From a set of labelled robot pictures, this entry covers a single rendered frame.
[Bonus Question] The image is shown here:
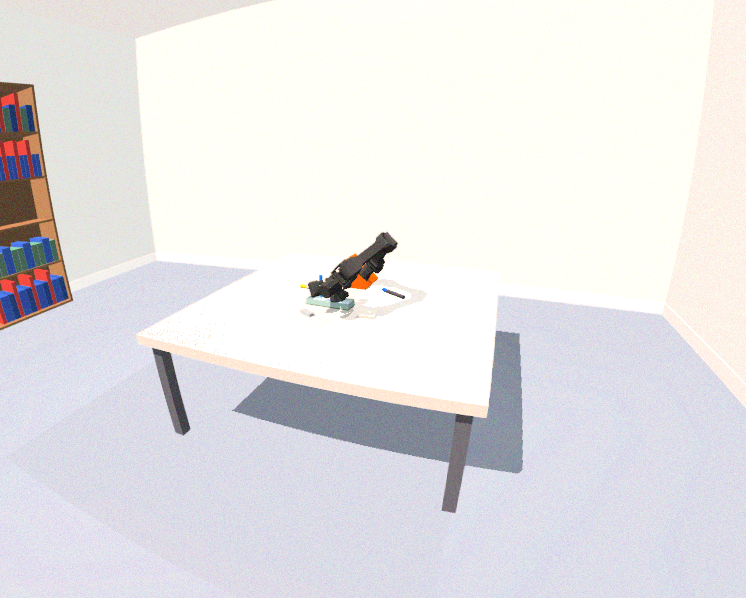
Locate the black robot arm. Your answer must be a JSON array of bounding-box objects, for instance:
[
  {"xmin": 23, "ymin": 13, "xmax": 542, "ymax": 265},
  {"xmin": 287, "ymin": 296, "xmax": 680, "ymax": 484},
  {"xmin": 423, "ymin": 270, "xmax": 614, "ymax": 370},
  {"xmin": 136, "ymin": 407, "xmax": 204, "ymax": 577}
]
[{"xmin": 318, "ymin": 232, "xmax": 398, "ymax": 303}]

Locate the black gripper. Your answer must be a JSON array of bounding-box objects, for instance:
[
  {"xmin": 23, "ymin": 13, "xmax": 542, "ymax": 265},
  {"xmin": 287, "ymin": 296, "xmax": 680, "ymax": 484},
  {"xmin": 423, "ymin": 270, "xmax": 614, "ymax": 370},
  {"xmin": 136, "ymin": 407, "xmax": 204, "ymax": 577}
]
[{"xmin": 308, "ymin": 275, "xmax": 352, "ymax": 298}]

